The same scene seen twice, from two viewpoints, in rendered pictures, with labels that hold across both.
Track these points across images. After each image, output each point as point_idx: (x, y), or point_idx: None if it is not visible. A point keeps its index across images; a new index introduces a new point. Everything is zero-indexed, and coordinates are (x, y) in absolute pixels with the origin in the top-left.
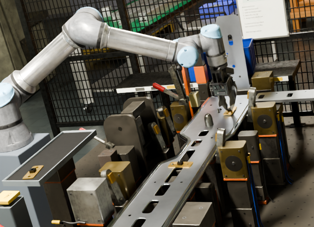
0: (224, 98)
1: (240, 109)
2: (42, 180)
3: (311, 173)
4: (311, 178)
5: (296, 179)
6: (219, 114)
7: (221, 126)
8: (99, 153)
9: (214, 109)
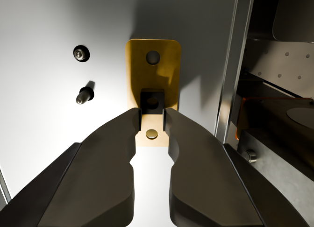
0: (128, 152)
1: (201, 62)
2: None
3: (281, 41)
4: (279, 60)
5: (253, 62)
6: (100, 116)
7: (155, 222)
8: None
9: (41, 51)
